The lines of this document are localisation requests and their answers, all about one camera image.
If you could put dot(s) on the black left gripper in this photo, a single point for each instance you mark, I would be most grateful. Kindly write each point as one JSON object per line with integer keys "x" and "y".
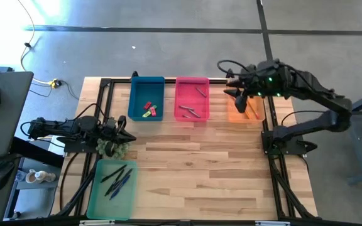
{"x": 109, "y": 130}

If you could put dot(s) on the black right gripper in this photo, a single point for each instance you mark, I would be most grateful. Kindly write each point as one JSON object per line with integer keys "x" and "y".
{"x": 262, "y": 80}

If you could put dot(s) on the yellow eraser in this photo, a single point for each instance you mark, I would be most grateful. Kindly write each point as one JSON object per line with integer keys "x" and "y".
{"x": 146, "y": 114}

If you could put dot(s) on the thick black pen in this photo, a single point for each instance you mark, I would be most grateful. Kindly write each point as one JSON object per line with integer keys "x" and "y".
{"x": 113, "y": 173}

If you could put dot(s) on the purple pen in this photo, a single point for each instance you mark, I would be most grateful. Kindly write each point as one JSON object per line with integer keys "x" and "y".
{"x": 125, "y": 177}

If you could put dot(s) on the slim black pen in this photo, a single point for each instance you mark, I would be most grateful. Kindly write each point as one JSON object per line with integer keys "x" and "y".
{"x": 114, "y": 182}

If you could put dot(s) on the blue pen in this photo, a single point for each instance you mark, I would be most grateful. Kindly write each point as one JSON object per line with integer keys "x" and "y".
{"x": 119, "y": 187}

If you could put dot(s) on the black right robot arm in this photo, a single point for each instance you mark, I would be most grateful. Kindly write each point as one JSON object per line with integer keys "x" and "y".
{"x": 322, "y": 94}

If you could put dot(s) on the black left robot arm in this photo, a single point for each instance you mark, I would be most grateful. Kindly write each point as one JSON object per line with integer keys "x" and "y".
{"x": 68, "y": 128}

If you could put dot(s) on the green potted succulent plant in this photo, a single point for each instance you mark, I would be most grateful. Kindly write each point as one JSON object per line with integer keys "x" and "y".
{"x": 121, "y": 151}

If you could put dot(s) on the orange plastic bin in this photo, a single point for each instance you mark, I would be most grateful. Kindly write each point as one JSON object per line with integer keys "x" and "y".
{"x": 234, "y": 116}

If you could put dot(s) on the blue plastic bin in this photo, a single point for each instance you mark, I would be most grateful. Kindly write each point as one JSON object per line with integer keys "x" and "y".
{"x": 143, "y": 91}

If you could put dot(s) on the pink plastic bin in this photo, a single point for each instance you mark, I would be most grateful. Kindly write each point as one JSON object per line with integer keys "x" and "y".
{"x": 187, "y": 94}

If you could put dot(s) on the green plastic bin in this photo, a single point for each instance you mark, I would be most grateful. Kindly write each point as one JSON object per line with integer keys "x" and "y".
{"x": 105, "y": 207}

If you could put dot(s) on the yellow power plug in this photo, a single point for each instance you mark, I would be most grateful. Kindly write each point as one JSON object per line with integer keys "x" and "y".
{"x": 54, "y": 83}

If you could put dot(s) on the black desk support beam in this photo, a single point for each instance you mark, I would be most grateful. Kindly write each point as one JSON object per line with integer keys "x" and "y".
{"x": 36, "y": 152}

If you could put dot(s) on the grey desk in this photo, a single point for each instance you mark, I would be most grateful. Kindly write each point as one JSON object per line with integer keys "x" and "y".
{"x": 8, "y": 125}

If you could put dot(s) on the black computer mouse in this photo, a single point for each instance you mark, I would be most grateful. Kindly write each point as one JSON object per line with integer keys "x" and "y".
{"x": 2, "y": 175}

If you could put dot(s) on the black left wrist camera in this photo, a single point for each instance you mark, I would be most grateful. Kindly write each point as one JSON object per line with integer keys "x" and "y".
{"x": 110, "y": 149}

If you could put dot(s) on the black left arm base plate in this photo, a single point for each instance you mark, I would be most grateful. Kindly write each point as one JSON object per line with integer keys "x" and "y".
{"x": 74, "y": 148}

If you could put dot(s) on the black aluminium table frame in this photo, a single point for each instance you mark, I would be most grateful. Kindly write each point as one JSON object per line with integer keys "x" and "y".
{"x": 169, "y": 81}

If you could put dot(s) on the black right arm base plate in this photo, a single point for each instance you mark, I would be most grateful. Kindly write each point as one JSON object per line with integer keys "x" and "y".
{"x": 297, "y": 147}

